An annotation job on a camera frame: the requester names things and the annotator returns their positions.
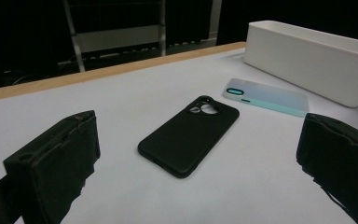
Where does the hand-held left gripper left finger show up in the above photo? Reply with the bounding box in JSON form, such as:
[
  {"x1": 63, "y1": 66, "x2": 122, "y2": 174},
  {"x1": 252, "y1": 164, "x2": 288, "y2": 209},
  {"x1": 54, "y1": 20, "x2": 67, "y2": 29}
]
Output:
[{"x1": 3, "y1": 109, "x2": 102, "y2": 224}]

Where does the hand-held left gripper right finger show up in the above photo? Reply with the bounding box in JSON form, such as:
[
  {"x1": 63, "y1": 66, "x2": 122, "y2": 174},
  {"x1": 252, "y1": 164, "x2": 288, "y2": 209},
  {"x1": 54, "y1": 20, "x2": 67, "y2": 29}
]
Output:
[{"x1": 296, "y1": 112, "x2": 358, "y2": 224}]

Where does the pale teal phone case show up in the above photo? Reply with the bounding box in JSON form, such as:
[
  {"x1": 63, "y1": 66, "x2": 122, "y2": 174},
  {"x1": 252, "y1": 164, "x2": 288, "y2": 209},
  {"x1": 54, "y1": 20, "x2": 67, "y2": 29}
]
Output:
[{"x1": 222, "y1": 77, "x2": 310, "y2": 118}]

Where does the white rectangular box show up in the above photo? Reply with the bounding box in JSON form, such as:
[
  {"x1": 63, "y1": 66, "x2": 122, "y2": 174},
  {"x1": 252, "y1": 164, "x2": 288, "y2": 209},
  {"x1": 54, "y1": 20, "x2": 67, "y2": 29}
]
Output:
[{"x1": 243, "y1": 20, "x2": 358, "y2": 109}]

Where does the black phone case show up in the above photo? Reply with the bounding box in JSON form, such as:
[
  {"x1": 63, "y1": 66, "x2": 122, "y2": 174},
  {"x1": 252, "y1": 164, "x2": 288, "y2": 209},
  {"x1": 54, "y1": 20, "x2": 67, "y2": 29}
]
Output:
[{"x1": 137, "y1": 94, "x2": 241, "y2": 179}]

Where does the white table mat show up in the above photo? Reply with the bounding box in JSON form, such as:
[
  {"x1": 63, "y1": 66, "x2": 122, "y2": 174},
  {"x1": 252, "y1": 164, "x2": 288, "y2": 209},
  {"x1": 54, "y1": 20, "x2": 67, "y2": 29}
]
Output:
[{"x1": 0, "y1": 48, "x2": 358, "y2": 224}]

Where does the grey metal stand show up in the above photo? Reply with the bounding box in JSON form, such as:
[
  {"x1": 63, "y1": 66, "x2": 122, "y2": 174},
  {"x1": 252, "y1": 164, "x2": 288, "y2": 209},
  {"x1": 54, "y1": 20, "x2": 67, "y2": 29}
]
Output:
[{"x1": 62, "y1": 0, "x2": 223, "y2": 73}]

